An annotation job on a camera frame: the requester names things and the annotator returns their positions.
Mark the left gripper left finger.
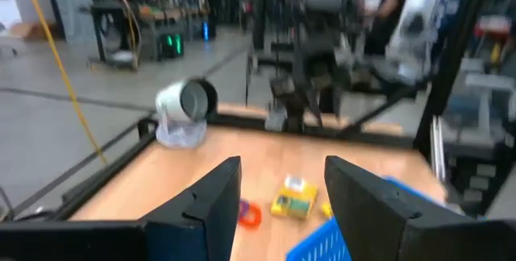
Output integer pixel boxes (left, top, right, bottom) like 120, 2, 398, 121
139, 155, 243, 261

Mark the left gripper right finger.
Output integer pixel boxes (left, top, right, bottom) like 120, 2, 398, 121
324, 155, 423, 261

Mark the purple coil wristband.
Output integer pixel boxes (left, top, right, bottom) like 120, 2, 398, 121
238, 197, 252, 218

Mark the orange coil wristband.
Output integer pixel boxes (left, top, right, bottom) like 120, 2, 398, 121
237, 201, 264, 230

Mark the blue plastic slotted basket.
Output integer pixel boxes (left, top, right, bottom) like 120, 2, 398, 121
285, 175, 447, 261

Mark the computer with green lights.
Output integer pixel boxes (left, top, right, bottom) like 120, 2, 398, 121
139, 25, 187, 61

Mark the person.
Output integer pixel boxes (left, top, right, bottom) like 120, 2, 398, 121
356, 0, 413, 57

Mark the black equipment cart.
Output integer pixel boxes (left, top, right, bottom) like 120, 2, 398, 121
89, 2, 141, 72

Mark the black aluminium table frame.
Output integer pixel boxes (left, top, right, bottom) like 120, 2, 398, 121
0, 0, 495, 224

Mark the yellow power cable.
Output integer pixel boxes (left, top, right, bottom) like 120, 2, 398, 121
19, 0, 108, 165

